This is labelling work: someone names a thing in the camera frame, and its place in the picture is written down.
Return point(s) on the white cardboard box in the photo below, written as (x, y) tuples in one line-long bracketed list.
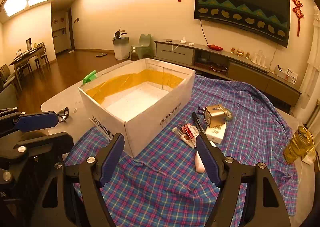
[(140, 126)]

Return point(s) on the clear plastic tube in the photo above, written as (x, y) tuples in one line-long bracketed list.
[(177, 131)]

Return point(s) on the gold metal pencil sharpener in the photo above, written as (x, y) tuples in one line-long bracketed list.
[(215, 116)]

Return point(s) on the potted plant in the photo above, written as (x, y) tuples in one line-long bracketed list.
[(118, 34)]

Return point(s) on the dining chair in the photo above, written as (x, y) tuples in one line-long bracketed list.
[(26, 68), (42, 54), (8, 76)]

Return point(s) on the purple toy figure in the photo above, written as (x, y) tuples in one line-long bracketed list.
[(200, 109)]

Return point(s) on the black eyeglasses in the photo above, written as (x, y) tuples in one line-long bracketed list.
[(67, 114)]

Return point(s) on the white curtain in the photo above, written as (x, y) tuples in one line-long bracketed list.
[(312, 66)]

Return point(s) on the white eraser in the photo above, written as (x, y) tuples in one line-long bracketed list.
[(199, 163)]

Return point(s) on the blue plaid cloth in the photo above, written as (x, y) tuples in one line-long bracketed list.
[(250, 106)]

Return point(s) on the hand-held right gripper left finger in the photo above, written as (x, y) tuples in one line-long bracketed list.
[(111, 159)]

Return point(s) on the clear drinking glass set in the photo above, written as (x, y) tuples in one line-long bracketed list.
[(258, 59)]

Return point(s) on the dining table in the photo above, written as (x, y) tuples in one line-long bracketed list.
[(27, 54)]

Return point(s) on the black marker pen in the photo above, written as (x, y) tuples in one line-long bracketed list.
[(197, 123)]

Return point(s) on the red dish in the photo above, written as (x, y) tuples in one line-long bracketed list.
[(215, 47)]

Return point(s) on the green plastic clip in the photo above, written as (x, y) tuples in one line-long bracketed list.
[(90, 76)]

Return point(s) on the white organiser box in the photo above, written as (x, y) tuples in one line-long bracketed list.
[(286, 74)]

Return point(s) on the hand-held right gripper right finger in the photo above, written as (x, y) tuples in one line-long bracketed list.
[(208, 164)]

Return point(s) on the white small carton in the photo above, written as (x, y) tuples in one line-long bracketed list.
[(216, 134)]

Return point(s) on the dark object on floor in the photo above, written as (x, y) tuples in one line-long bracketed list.
[(101, 54)]

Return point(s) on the green plastic chair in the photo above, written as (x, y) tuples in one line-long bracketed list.
[(145, 44)]

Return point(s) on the clear tape roll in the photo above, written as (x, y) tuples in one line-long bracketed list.
[(228, 114)]

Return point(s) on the amber glass jar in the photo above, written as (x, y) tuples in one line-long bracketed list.
[(298, 145)]

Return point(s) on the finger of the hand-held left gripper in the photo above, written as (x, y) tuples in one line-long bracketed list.
[(35, 120), (45, 143)]

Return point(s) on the gold ornament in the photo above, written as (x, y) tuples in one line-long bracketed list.
[(240, 52)]

